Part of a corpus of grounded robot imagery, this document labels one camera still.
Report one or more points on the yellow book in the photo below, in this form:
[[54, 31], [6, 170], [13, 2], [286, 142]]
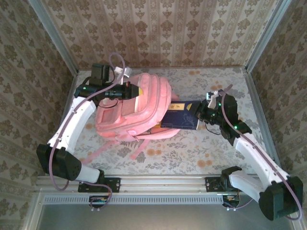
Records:
[[157, 126]]

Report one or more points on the pink backpack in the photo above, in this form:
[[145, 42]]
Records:
[[148, 105]]

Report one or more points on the aluminium table side rail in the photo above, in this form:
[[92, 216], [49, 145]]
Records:
[[255, 95]]

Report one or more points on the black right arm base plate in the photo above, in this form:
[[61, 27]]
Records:
[[213, 184]]

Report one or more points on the dark blue book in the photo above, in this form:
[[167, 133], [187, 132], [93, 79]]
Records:
[[180, 119]]

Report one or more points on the aluminium mounting rail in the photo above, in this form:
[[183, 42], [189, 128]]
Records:
[[163, 184]]

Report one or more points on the grey metal sheet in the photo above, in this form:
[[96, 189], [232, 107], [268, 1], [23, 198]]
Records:
[[163, 218]]

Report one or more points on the aluminium corner post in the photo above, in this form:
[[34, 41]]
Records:
[[55, 36], [266, 36]]

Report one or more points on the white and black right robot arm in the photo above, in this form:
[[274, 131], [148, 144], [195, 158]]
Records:
[[259, 155]]

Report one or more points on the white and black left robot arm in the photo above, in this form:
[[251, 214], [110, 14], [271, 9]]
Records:
[[76, 117]]

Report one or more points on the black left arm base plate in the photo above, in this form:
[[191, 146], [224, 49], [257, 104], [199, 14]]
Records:
[[112, 184]]

